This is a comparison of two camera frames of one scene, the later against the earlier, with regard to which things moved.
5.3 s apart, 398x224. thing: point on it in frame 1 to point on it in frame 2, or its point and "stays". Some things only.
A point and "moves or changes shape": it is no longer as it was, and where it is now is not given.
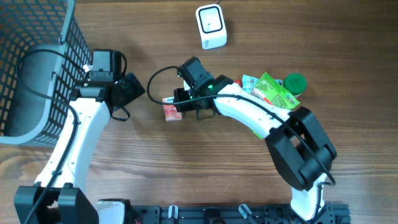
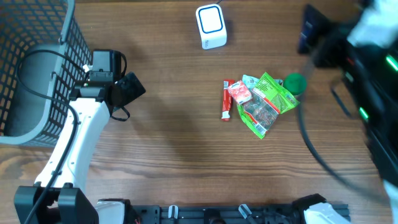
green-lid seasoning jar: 295,83 stays
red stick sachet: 238,81 moves or changes shape
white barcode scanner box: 211,26 stays
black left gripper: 133,88 stays
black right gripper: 181,94 to 327,35
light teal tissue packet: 249,83 stays
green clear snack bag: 278,96 stays
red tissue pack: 170,112 moves or changes shape
